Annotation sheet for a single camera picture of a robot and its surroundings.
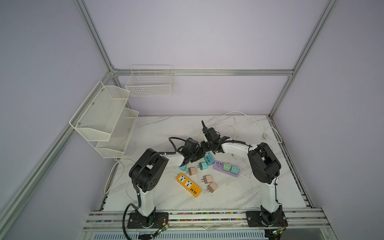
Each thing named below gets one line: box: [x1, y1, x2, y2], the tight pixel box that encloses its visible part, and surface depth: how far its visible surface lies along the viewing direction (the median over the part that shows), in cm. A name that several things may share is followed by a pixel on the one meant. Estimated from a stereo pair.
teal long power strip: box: [204, 152, 215, 166], surface depth 95 cm
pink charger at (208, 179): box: [203, 174, 213, 184], surface depth 88 cm
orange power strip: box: [176, 173, 202, 198], surface depth 84 cm
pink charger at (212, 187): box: [206, 182, 218, 193], surface depth 85 cm
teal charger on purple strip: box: [230, 166, 239, 175], surface depth 86 cm
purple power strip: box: [213, 160, 240, 178], surface depth 88 cm
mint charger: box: [197, 162, 208, 170], surface depth 93 cm
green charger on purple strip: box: [222, 163, 231, 172], surface depth 87 cm
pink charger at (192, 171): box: [188, 166, 197, 176], surface depth 91 cm
